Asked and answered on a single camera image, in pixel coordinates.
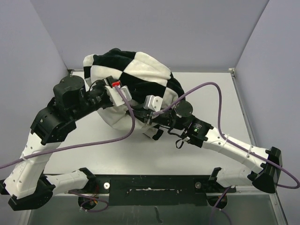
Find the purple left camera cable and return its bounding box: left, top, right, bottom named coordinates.
left=0, top=86, right=136, bottom=171

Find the aluminium frame rail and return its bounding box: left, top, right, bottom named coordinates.
left=228, top=68, right=288, bottom=225

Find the white pillow insert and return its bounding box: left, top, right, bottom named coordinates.
left=97, top=103, right=160, bottom=139

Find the purple camera cable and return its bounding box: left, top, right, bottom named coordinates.
left=0, top=86, right=136, bottom=171
left=151, top=82, right=300, bottom=225

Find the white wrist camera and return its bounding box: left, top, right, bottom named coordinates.
left=105, top=80, right=132, bottom=106
left=143, top=95, right=163, bottom=112

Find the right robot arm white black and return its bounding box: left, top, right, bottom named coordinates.
left=134, top=100, right=282, bottom=194

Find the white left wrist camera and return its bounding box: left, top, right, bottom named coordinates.
left=105, top=80, right=132, bottom=106

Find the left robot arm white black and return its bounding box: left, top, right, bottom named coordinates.
left=0, top=76, right=112, bottom=211

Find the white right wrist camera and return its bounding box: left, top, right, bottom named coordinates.
left=143, top=95, right=163, bottom=112

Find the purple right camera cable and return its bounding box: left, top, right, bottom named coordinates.
left=151, top=82, right=300, bottom=225

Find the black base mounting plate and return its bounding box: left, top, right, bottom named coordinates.
left=75, top=175, right=225, bottom=206

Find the black white checkered pillowcase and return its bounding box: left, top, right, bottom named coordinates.
left=83, top=48, right=186, bottom=141

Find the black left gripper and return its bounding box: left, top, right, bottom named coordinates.
left=70, top=77, right=115, bottom=120

